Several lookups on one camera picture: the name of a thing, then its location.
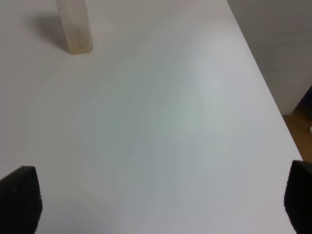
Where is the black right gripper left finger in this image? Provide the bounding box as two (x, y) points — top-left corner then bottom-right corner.
(0, 166), (43, 234)

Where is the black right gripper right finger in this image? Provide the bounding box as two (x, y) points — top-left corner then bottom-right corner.
(284, 160), (312, 234)

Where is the pink labelled drink bottle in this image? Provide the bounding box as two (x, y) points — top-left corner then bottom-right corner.
(56, 0), (93, 55)

